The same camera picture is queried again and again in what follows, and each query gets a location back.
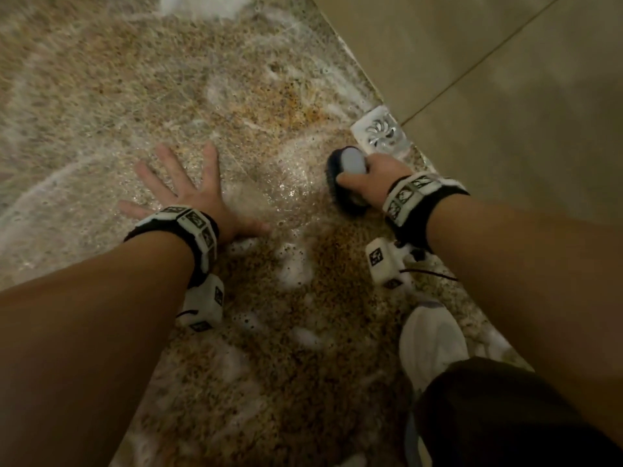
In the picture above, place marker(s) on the person's right forearm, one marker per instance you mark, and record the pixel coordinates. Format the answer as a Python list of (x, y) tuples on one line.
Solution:
[(530, 291)]

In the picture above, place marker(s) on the person's left middle finger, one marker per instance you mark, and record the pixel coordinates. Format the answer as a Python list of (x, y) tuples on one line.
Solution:
[(174, 167)]

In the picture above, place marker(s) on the square metal floor drain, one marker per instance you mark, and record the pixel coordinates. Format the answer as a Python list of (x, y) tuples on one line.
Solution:
[(380, 132)]

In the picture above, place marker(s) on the black white marker wristband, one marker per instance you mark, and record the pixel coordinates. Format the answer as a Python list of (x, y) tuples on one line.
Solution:
[(418, 201), (192, 228)]

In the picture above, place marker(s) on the person's left hand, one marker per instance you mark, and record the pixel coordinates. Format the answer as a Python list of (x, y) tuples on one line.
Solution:
[(207, 201)]

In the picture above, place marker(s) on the person's left thumb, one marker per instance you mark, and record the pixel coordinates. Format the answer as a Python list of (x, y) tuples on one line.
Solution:
[(253, 229)]

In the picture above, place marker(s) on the person's right hand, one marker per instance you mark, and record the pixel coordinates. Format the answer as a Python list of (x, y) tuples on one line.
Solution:
[(382, 182)]

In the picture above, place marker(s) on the person's left little finger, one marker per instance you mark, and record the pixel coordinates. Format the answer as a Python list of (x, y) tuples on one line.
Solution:
[(136, 209)]

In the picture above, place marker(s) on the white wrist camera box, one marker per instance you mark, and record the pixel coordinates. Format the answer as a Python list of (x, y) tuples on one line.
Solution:
[(385, 262), (203, 303)]

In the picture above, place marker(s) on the person's right thumb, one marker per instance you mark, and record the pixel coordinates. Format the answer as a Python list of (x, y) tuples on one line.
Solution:
[(353, 179)]

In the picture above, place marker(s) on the person's left forearm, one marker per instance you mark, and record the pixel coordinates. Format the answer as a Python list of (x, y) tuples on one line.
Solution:
[(82, 345)]

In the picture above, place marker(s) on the black trouser leg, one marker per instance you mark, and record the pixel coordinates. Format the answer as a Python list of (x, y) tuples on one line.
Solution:
[(501, 418)]

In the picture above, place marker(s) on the white sneaker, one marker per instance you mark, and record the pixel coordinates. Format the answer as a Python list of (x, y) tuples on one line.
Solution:
[(431, 342)]

